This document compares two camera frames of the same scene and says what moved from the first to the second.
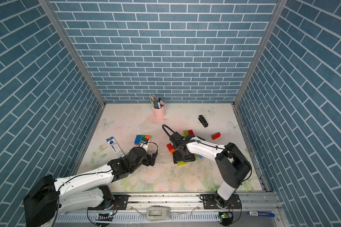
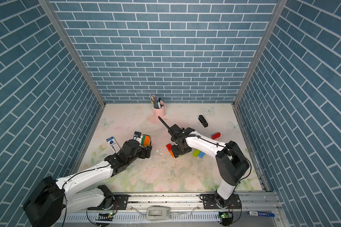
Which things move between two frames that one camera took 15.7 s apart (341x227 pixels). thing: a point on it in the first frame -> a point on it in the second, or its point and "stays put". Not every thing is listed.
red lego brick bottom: x=216 y=136 stays put
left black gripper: x=148 y=162 -> x=143 y=150
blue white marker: x=262 y=214 stays put
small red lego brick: x=170 y=147 stays put
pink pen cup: x=159 y=113 stays put
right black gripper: x=176 y=157 -> x=175 y=152
